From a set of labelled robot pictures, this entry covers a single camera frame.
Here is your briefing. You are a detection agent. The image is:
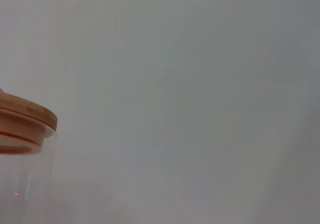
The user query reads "round bamboo jar lid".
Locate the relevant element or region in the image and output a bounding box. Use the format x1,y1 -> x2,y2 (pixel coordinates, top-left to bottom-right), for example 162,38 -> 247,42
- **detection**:
0,88 -> 59,155

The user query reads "glass water dispenser jar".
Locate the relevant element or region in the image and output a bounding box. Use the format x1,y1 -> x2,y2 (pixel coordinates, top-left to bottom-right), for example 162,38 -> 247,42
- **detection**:
0,130 -> 60,224

